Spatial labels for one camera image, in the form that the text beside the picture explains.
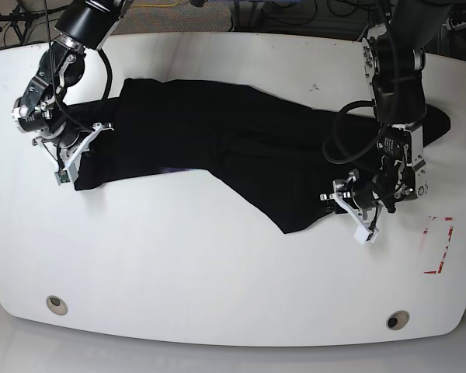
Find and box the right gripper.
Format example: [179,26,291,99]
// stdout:
[32,120,114,175]

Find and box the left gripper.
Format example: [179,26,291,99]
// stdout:
[319,169,396,229]

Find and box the black graphic T-shirt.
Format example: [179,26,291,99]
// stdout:
[56,77,451,235]

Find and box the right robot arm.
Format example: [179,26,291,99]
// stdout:
[12,1,132,183]

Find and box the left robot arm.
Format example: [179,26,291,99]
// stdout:
[321,1,455,244]

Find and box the red tape rectangle marking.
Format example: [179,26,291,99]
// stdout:
[419,216,455,274]

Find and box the black tripod stand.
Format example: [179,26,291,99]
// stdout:
[0,0,68,46]

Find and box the white power strip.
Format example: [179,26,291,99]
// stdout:
[447,11,466,31]

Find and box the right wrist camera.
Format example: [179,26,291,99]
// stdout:
[54,169,78,186]

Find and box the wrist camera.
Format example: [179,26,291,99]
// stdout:
[354,225,379,245]
[54,169,78,186]

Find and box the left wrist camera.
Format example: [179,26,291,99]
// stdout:
[354,225,379,245]

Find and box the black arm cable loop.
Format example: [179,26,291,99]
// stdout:
[85,46,114,102]
[322,99,385,166]

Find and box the black arm cable loop left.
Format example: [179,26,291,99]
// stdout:
[322,99,385,166]

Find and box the right table cable grommet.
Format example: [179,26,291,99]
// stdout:
[386,310,410,331]

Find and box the table cable grommet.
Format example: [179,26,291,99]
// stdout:
[386,310,410,331]
[46,295,68,316]

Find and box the left table cable grommet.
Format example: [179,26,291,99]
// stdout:
[46,295,68,316]

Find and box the yellow floor cable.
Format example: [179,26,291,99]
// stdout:
[139,0,179,9]

